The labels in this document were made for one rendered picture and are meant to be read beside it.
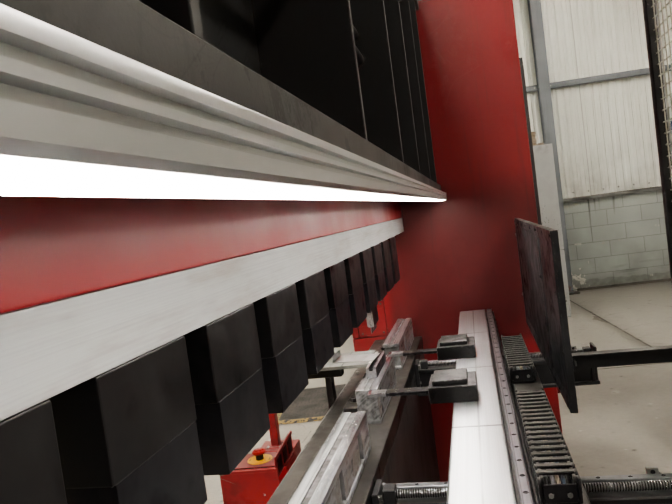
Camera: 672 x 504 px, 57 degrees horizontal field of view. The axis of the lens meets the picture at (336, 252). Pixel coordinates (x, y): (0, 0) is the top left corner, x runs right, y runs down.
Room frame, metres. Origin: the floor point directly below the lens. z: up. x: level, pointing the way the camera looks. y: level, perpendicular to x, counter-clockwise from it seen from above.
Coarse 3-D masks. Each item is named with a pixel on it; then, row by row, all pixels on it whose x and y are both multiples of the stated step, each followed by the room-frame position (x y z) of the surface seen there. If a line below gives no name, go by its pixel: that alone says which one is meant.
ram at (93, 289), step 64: (0, 256) 0.38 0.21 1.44; (64, 256) 0.44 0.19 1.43; (128, 256) 0.52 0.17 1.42; (192, 256) 0.64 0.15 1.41; (256, 256) 0.83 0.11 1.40; (320, 256) 1.18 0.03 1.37; (0, 320) 0.37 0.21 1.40; (64, 320) 0.43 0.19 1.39; (128, 320) 0.51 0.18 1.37; (192, 320) 0.62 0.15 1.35; (0, 384) 0.37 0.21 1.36; (64, 384) 0.42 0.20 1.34
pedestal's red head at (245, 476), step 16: (288, 448) 1.73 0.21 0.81; (240, 464) 1.72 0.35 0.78; (272, 464) 1.69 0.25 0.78; (288, 464) 1.70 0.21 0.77; (224, 480) 1.61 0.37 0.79; (240, 480) 1.60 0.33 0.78; (256, 480) 1.59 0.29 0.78; (272, 480) 1.59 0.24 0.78; (224, 496) 1.61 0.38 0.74; (240, 496) 1.60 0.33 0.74; (256, 496) 1.60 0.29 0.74
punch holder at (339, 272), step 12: (336, 264) 1.30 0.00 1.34; (336, 276) 1.29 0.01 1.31; (336, 288) 1.27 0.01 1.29; (336, 300) 1.26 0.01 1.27; (348, 300) 1.37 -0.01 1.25; (336, 312) 1.24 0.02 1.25; (348, 312) 1.36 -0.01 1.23; (336, 324) 1.24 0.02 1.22; (348, 324) 1.34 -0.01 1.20; (336, 336) 1.24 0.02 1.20; (348, 336) 1.33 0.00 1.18
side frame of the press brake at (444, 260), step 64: (448, 0) 2.64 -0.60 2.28; (512, 0) 2.59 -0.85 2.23; (448, 64) 2.64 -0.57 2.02; (512, 64) 2.59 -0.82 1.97; (448, 128) 2.65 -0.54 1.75; (512, 128) 2.59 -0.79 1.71; (448, 192) 2.66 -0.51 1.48; (512, 192) 2.60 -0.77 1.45; (448, 256) 2.66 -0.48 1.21; (512, 256) 2.61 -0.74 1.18; (384, 320) 2.73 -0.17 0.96; (448, 320) 2.67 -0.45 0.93; (512, 320) 2.61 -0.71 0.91; (448, 448) 2.69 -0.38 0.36
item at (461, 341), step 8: (448, 336) 1.87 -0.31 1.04; (456, 336) 1.85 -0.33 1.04; (464, 336) 1.84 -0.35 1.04; (472, 336) 1.88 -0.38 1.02; (440, 344) 1.80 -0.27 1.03; (448, 344) 1.79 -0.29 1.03; (456, 344) 1.79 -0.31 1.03; (464, 344) 1.78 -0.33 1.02; (472, 344) 1.77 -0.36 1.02; (392, 352) 1.88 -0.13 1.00; (400, 352) 1.87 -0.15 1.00; (408, 352) 1.85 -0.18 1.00; (416, 352) 1.84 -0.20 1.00; (424, 352) 1.84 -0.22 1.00; (432, 352) 1.83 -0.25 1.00; (440, 352) 1.79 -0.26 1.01; (448, 352) 1.78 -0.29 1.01; (456, 352) 1.78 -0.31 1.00; (464, 352) 1.77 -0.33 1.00; (472, 352) 1.77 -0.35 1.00
